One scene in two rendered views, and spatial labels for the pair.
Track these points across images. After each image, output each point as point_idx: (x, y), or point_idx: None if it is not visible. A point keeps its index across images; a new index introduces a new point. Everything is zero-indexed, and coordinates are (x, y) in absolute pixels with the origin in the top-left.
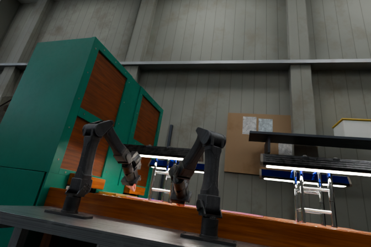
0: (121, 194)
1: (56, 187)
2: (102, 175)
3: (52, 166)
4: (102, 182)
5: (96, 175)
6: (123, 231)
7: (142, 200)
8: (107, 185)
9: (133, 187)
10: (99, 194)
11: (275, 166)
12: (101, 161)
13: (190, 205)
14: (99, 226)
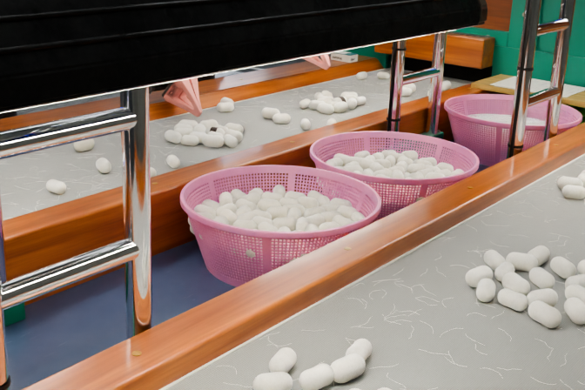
0: (498, 89)
1: (364, 55)
2: (509, 24)
3: None
4: (472, 46)
5: (489, 27)
6: (59, 106)
7: (339, 97)
8: (547, 59)
9: (305, 57)
10: (283, 69)
11: None
12: None
13: (470, 152)
14: (94, 100)
